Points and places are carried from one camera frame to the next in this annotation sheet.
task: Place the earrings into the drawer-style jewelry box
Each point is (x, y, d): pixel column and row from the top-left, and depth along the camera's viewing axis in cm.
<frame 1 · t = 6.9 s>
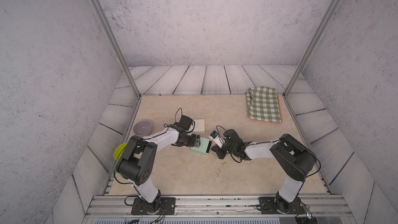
left hand: (196, 143, 92), fingers open
right hand: (213, 148, 91), fingers closed
mint green jewelry box: (204, 148, 90), point 5 cm above the table
cream jewelry box: (199, 126, 101), point 4 cm above the table
green checkered cloth: (263, 104, 117), on the table
purple bowl: (142, 128, 101), point 4 cm above the table
earring near front: (217, 174, 84), on the table
small earring: (218, 169, 86), on the table
pink board under cloth: (279, 105, 116), on the table

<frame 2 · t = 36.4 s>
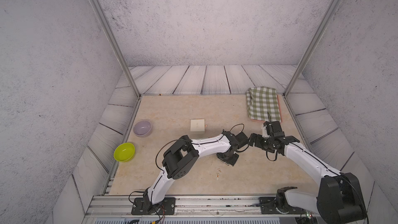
left hand: (231, 165, 85), fingers closed
right hand: (256, 141, 87), fingers open
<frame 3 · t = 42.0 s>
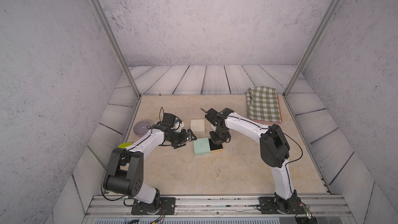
left hand: (193, 140, 86), fingers open
right hand: (217, 143, 88), fingers closed
black lined box drawer: (215, 148, 92), point 3 cm above the table
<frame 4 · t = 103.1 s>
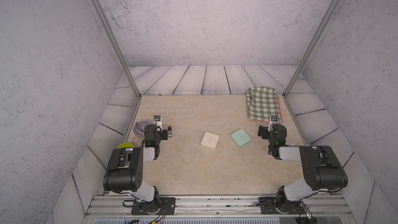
left hand: (164, 125, 95), fingers open
right hand: (271, 125, 94), fingers open
cream jewelry box: (210, 139, 95), point 3 cm above the table
mint green jewelry box: (240, 138, 96), point 4 cm above the table
